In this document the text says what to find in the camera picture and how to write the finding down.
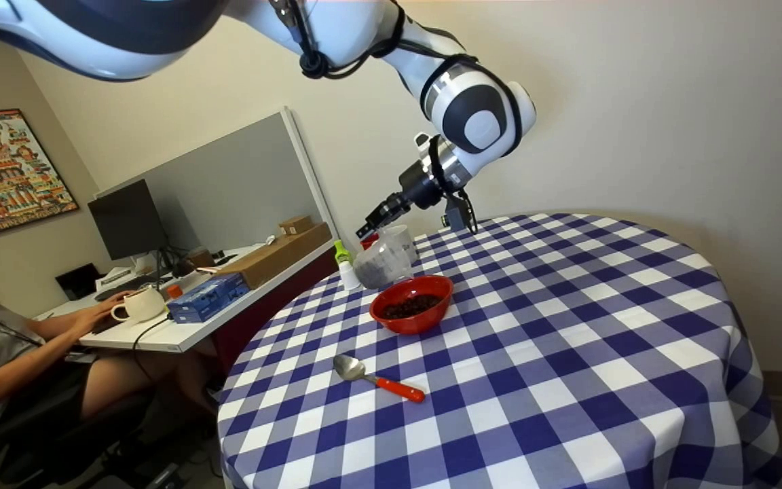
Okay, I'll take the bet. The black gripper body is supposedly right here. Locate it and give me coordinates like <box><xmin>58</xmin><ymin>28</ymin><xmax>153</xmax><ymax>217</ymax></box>
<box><xmin>381</xmin><ymin>133</ymin><xmax>478</xmax><ymax>232</ymax></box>

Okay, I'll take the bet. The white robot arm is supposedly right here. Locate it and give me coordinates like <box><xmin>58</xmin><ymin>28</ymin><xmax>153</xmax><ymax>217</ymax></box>
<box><xmin>0</xmin><ymin>0</ymin><xmax>535</xmax><ymax>238</ymax></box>

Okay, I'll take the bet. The red bowl with coffee beans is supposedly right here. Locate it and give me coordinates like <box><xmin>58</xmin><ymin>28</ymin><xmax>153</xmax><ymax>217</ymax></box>
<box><xmin>371</xmin><ymin>276</ymin><xmax>453</xmax><ymax>334</ymax></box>

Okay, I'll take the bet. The red mug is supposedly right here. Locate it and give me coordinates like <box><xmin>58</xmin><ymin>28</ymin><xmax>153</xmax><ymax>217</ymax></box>
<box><xmin>362</xmin><ymin>234</ymin><xmax>381</xmax><ymax>251</ymax></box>

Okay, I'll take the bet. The green bottle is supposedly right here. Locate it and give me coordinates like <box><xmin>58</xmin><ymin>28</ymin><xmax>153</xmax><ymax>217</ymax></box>
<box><xmin>335</xmin><ymin>239</ymin><xmax>362</xmax><ymax>291</ymax></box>

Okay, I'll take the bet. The long cardboard box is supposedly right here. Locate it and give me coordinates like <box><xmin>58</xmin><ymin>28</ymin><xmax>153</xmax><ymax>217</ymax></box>
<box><xmin>224</xmin><ymin>223</ymin><xmax>331</xmax><ymax>288</ymax></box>

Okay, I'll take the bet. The white desk partition panel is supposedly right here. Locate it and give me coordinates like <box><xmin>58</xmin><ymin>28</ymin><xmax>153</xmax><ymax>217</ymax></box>
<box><xmin>99</xmin><ymin>109</ymin><xmax>335</xmax><ymax>257</ymax></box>

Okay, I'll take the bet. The blue white checkered tablecloth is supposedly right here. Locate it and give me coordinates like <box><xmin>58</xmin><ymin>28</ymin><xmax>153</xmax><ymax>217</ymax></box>
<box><xmin>217</xmin><ymin>216</ymin><xmax>782</xmax><ymax>489</ymax></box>

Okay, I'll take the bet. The blue box on desk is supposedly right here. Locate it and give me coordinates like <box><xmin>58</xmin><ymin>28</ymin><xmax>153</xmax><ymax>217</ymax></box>
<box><xmin>170</xmin><ymin>276</ymin><xmax>247</xmax><ymax>323</ymax></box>

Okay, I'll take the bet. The white desk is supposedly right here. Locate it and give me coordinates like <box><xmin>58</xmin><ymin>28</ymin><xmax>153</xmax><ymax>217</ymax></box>
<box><xmin>83</xmin><ymin>239</ymin><xmax>331</xmax><ymax>353</ymax></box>

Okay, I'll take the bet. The black computer monitor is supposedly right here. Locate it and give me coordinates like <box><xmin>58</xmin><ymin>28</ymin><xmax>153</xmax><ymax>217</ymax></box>
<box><xmin>90</xmin><ymin>179</ymin><xmax>172</xmax><ymax>258</ymax></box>

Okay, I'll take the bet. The seated person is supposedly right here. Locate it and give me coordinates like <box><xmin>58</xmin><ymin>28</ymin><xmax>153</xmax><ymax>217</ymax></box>
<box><xmin>0</xmin><ymin>297</ymin><xmax>217</xmax><ymax>428</ymax></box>

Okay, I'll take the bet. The black office chair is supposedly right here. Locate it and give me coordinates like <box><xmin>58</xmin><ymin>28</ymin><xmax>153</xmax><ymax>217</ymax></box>
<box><xmin>0</xmin><ymin>393</ymin><xmax>176</xmax><ymax>489</ymax></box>

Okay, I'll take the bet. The spoon with red handle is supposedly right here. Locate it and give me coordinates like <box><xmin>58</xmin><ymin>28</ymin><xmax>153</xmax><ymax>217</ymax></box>
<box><xmin>335</xmin><ymin>356</ymin><xmax>428</xmax><ymax>402</ymax></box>

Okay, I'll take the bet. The colourful framed wall picture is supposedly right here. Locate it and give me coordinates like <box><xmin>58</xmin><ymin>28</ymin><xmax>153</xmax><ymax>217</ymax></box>
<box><xmin>0</xmin><ymin>109</ymin><xmax>79</xmax><ymax>234</ymax></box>

